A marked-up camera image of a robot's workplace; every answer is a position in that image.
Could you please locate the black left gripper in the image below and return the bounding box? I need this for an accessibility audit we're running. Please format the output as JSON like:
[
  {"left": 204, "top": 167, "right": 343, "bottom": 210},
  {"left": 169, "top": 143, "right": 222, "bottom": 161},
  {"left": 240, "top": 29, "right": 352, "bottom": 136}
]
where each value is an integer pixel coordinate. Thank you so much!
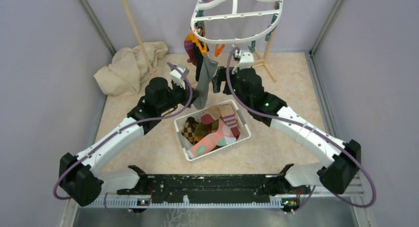
[{"left": 158, "top": 78, "right": 202, "bottom": 114}]

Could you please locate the striped beige maroon sock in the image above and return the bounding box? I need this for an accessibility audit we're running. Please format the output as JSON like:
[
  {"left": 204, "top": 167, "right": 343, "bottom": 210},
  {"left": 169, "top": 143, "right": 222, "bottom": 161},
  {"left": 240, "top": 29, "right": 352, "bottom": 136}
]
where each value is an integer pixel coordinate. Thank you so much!
[{"left": 201, "top": 104, "right": 240, "bottom": 138}]

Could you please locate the grey sock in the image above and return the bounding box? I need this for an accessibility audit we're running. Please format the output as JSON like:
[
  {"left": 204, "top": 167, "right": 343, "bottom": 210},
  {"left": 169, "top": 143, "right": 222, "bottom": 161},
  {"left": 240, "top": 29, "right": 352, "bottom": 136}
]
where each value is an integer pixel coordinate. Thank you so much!
[{"left": 193, "top": 54, "right": 218, "bottom": 110}]

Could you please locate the brown argyle sock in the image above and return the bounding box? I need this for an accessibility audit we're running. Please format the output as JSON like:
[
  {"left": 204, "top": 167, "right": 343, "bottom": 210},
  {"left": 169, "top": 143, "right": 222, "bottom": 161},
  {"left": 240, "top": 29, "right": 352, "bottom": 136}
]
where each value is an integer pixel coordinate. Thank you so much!
[{"left": 181, "top": 117, "right": 199, "bottom": 150}]

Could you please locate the olive green orange sock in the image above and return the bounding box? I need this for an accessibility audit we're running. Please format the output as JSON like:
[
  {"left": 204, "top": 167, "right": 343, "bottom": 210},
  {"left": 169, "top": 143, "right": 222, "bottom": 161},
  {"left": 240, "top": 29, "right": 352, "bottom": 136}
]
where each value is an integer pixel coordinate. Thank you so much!
[{"left": 194, "top": 120, "right": 219, "bottom": 143}]

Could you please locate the black sock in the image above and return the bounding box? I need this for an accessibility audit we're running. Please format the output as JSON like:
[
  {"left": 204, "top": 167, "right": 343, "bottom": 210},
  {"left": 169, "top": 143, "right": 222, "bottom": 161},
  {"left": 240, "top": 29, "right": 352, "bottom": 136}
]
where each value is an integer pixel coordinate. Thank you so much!
[{"left": 194, "top": 46, "right": 204, "bottom": 82}]

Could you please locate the pink sock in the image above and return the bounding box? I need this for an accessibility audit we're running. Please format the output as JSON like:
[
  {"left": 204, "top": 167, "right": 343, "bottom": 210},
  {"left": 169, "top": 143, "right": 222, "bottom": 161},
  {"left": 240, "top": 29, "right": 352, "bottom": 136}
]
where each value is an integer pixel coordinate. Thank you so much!
[{"left": 186, "top": 118, "right": 237, "bottom": 159}]

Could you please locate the maroon purple sock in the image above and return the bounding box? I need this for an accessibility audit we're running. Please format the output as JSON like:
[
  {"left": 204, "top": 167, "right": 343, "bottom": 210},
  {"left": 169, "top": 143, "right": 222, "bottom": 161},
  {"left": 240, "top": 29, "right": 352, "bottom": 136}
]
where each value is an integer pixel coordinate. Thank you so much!
[{"left": 184, "top": 34, "right": 198, "bottom": 66}]

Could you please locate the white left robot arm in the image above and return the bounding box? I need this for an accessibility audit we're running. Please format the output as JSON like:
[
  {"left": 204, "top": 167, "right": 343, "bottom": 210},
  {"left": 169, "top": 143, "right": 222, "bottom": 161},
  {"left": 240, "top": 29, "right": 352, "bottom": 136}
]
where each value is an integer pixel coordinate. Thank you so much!
[{"left": 53, "top": 77, "right": 200, "bottom": 206}]

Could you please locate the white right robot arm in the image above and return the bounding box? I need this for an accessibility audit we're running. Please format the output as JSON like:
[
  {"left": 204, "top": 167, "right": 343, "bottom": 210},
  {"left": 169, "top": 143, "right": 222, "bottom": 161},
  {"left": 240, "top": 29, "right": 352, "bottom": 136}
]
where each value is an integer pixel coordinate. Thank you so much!
[{"left": 212, "top": 66, "right": 361, "bottom": 194}]

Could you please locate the white oval clip hanger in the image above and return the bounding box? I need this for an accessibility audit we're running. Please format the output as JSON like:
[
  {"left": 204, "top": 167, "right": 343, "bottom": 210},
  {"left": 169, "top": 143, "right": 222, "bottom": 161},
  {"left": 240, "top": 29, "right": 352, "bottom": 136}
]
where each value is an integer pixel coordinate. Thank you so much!
[{"left": 190, "top": 0, "right": 284, "bottom": 45}]

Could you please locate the beige crumpled cloth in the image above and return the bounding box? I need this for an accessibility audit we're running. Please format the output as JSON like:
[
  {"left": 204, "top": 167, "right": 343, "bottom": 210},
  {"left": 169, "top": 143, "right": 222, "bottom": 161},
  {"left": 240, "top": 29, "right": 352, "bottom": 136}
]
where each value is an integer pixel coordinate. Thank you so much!
[{"left": 93, "top": 42, "right": 168, "bottom": 96}]

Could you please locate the white plastic basket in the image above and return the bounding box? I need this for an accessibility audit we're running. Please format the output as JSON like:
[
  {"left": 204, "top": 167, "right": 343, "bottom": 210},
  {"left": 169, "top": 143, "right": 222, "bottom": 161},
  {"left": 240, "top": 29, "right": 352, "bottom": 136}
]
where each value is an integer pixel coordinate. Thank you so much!
[{"left": 174, "top": 100, "right": 251, "bottom": 162}]

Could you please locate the orange clothes clip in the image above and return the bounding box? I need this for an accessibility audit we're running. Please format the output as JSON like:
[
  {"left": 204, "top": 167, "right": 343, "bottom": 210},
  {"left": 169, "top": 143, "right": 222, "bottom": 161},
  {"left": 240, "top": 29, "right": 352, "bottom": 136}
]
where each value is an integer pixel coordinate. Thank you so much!
[{"left": 189, "top": 33, "right": 208, "bottom": 55}]

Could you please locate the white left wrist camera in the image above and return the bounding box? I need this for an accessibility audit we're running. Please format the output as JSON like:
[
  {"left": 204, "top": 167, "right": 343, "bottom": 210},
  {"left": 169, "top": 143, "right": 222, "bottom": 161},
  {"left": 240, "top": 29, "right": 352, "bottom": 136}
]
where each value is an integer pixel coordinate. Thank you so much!
[{"left": 169, "top": 64, "right": 189, "bottom": 90}]

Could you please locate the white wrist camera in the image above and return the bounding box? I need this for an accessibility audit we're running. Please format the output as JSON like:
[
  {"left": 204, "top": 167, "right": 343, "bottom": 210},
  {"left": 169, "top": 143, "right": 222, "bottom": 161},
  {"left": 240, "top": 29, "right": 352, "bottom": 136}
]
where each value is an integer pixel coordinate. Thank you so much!
[
  {"left": 169, "top": 64, "right": 189, "bottom": 90},
  {"left": 232, "top": 50, "right": 254, "bottom": 74}
]

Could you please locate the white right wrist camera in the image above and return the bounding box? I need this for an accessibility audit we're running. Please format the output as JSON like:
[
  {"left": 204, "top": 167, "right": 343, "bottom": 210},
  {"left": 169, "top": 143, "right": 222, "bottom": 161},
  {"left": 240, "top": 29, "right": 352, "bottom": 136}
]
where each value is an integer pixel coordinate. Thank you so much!
[{"left": 232, "top": 50, "right": 254, "bottom": 74}]

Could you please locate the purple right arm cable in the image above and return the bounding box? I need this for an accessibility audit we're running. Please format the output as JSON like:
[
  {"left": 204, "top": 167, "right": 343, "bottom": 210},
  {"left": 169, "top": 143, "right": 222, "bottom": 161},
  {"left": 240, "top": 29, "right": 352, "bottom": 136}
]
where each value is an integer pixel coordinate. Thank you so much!
[{"left": 226, "top": 47, "right": 377, "bottom": 215}]

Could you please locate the wooden drying rack frame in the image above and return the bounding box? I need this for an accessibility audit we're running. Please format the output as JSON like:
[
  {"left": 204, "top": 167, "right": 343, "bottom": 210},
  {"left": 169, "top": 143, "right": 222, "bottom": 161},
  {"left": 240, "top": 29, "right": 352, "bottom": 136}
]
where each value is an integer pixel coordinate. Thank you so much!
[{"left": 117, "top": 0, "right": 286, "bottom": 84}]

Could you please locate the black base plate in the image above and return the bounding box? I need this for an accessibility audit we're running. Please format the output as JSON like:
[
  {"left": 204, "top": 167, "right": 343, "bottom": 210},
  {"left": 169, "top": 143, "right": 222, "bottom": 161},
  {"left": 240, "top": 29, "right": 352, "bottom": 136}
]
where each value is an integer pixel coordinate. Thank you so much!
[{"left": 117, "top": 174, "right": 311, "bottom": 204}]

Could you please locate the aluminium front rail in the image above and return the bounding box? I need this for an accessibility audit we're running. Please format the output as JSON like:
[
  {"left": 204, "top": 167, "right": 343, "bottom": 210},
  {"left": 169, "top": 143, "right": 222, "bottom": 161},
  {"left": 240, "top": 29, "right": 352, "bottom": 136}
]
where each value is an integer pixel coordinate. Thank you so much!
[{"left": 68, "top": 175, "right": 365, "bottom": 209}]

